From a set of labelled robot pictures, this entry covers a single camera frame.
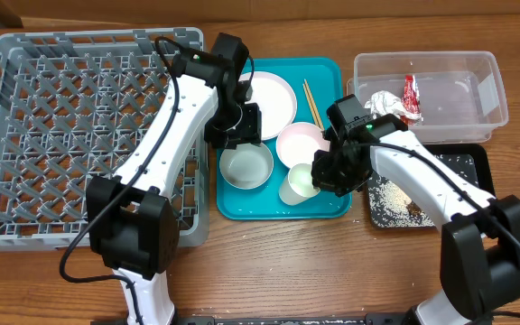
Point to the large white plate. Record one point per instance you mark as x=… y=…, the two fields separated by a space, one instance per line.
x=276 y=100

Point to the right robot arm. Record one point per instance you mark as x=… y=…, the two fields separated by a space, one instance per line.
x=480 y=234

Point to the clear plastic bin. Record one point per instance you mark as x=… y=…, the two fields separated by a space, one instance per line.
x=462 y=95

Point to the pink bowl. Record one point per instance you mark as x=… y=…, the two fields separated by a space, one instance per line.
x=298 y=142

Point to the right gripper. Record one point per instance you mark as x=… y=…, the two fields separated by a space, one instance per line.
x=330 y=172

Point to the grey plastic dish rack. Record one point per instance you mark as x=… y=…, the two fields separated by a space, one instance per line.
x=73 y=105

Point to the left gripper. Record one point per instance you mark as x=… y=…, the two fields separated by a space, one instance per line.
x=251 y=129

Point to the grey bowl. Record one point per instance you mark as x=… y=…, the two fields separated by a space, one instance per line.
x=246 y=167

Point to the black tray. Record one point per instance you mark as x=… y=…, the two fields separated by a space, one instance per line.
x=477 y=152

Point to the red snack wrapper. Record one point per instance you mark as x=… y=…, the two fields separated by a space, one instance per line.
x=411 y=101

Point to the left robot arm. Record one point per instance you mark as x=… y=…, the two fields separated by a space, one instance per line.
x=131 y=223

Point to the white tissue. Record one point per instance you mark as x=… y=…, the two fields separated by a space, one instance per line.
x=384 y=103

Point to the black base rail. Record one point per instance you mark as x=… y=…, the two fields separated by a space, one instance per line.
x=369 y=319

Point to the brown food scrap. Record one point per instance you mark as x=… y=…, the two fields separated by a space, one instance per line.
x=414 y=210

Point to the spilled rice pile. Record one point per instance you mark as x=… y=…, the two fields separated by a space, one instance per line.
x=388 y=202

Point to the teal plastic tray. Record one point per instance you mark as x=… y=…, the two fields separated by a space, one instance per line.
x=263 y=203

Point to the white cup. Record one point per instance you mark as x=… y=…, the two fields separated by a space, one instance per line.
x=297 y=186

